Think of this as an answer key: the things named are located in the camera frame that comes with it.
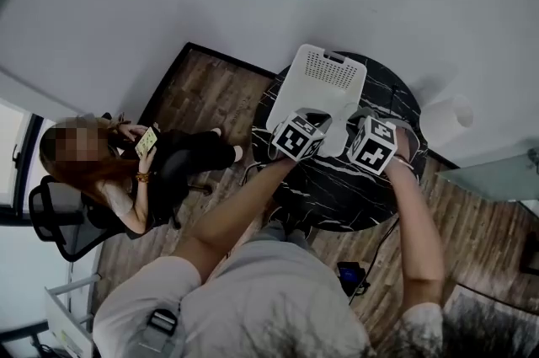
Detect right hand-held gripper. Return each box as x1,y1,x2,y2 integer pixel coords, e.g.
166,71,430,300
345,107,421,183

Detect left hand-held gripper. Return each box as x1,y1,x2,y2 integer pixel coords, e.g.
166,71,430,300
270,107,334,163

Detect white plastic basket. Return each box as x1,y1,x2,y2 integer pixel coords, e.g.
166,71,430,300
265,44,368,158

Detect person's right forearm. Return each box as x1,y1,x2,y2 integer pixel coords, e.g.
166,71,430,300
383,156,448,318

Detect person's left forearm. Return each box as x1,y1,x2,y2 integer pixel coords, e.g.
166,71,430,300
173,156,301,286

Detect black marble round table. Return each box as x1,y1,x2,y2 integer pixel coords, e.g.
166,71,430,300
251,51,430,232

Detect white cylindrical object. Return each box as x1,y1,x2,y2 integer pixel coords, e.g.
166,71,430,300
419,93,475,150

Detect person's grey trousers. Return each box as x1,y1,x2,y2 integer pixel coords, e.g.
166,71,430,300
251,220,315,254

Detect glass table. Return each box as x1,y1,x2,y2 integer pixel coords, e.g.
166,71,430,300
435,148,539,218

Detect black device with blue screen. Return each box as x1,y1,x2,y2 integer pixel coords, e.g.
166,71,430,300
336,260,371,297

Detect person's grey t-shirt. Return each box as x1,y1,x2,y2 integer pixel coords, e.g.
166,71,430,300
92,240,444,358

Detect black clip-on device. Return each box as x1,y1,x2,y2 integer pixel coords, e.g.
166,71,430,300
145,307,179,339

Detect black mesh office chair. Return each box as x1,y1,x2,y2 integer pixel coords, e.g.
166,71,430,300
28,174,214,264

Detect white metal rack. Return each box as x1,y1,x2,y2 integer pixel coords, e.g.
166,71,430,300
43,272,103,358

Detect person's wrist bracelet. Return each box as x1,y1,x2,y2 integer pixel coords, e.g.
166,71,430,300
392,152,416,171

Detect black cable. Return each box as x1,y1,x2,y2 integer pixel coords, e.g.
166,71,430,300
347,216,401,307

